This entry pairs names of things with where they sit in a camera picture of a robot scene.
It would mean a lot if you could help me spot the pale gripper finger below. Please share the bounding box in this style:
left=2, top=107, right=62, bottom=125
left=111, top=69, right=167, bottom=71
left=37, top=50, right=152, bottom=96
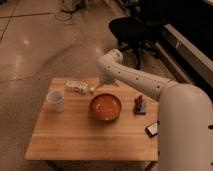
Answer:
left=95, top=83, right=104, bottom=90

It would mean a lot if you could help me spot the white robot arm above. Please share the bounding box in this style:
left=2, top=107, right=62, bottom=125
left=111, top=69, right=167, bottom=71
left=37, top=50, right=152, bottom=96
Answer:
left=97, top=49, right=213, bottom=171

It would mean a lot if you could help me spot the white packaged item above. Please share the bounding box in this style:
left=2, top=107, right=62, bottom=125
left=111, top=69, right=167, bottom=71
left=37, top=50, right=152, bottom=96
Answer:
left=65, top=80, right=95, bottom=94

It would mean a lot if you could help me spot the orange bowl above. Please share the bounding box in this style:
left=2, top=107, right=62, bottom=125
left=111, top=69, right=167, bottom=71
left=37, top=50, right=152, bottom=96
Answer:
left=89, top=93, right=122, bottom=121

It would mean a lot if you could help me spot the wooden table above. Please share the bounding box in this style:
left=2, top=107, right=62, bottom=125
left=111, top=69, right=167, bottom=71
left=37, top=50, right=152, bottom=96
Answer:
left=25, top=82, right=158, bottom=167

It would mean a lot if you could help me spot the red and blue object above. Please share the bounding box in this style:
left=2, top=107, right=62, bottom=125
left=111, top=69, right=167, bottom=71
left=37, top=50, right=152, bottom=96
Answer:
left=133, top=95, right=146, bottom=115

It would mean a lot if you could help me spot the white paper cup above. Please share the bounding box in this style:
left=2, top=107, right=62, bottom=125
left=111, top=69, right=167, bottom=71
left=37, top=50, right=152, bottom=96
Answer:
left=46, top=90, right=64, bottom=112

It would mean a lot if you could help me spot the black office chair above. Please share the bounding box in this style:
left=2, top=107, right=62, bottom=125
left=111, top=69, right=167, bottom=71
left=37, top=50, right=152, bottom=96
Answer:
left=109, top=0, right=169, bottom=70

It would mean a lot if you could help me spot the grey desk edge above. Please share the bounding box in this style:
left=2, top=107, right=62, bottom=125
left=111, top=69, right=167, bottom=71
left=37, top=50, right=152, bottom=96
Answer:
left=157, top=24, right=213, bottom=88

